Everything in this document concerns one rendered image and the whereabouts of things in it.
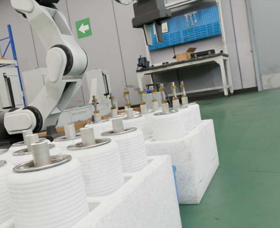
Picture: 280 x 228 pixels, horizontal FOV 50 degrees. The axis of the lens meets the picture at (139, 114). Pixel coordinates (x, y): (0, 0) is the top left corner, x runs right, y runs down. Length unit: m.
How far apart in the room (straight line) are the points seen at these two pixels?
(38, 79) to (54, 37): 2.26
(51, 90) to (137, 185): 1.03
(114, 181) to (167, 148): 0.37
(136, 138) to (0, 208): 0.27
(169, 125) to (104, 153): 0.41
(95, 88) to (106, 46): 2.40
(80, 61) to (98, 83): 3.32
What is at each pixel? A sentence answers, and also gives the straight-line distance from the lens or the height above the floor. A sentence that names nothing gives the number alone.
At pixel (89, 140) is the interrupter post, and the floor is 0.26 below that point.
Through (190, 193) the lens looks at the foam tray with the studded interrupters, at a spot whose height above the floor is 0.03.
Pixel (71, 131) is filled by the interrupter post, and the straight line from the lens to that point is 0.67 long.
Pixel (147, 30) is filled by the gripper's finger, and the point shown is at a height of 0.50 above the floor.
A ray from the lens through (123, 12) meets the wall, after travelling 6.83.
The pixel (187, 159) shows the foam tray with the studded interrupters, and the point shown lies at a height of 0.13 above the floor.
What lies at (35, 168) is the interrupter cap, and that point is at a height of 0.25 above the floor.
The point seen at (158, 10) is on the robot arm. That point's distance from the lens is 0.88.
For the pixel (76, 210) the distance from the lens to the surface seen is 0.41.
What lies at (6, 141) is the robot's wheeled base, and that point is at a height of 0.19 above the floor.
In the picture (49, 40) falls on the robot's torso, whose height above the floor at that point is 0.63.
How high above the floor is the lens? 0.32
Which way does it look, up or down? 4 degrees down
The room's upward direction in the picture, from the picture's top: 9 degrees counter-clockwise
